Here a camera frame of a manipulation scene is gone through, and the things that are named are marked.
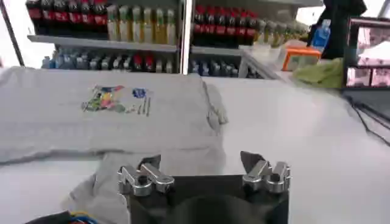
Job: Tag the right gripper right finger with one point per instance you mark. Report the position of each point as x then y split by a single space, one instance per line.
268 178

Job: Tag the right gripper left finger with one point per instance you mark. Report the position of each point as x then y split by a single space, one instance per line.
152 178

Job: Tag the grey shirt with colourful print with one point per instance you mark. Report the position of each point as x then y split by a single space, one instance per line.
100 121

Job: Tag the green cloth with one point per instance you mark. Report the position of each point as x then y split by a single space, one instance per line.
323 74

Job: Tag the orange tissue box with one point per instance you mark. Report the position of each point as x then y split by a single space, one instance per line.
300 58

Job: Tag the blue water bottle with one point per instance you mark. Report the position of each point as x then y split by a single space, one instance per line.
321 36

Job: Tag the shelf rack with bottles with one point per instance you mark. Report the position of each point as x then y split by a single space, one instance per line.
225 30
122 27

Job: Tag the laptop computer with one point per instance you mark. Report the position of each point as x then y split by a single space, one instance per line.
368 61

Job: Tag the black backpack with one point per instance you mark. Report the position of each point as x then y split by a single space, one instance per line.
338 24

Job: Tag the dark window frame post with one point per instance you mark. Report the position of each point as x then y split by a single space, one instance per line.
12 33

